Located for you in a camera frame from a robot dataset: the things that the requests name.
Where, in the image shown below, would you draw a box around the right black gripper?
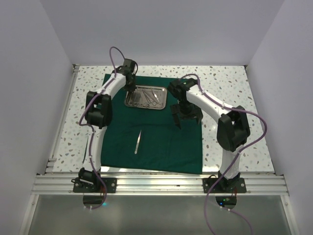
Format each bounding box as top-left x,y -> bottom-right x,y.
171,100 -> 203,128

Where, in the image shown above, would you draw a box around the dark green surgical cloth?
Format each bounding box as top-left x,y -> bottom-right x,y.
101,76 -> 202,174

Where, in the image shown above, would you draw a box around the wide steel tweezers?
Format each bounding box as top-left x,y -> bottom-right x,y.
134,130 -> 142,154

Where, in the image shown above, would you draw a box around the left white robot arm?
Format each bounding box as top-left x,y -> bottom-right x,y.
72,59 -> 137,193

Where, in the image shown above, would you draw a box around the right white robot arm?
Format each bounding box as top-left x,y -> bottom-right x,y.
167,78 -> 250,192

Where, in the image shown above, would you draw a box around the steel surgical scissors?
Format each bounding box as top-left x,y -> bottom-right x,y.
143,90 -> 159,107

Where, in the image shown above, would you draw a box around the steel instrument tray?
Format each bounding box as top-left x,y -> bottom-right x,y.
124,85 -> 167,110

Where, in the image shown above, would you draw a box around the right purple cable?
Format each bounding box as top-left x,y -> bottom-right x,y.
179,73 -> 268,235

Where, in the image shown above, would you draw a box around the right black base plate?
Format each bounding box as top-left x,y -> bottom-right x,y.
202,177 -> 247,193

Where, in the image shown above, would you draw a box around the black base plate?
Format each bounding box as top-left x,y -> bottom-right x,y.
202,177 -> 247,193
71,178 -> 117,193

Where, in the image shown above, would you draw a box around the left side aluminium rail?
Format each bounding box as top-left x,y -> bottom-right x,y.
44,64 -> 80,174

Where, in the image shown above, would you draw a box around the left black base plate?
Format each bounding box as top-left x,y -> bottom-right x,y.
71,178 -> 117,193

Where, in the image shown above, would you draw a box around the aluminium mounting rail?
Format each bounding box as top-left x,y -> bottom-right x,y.
31,172 -> 289,196

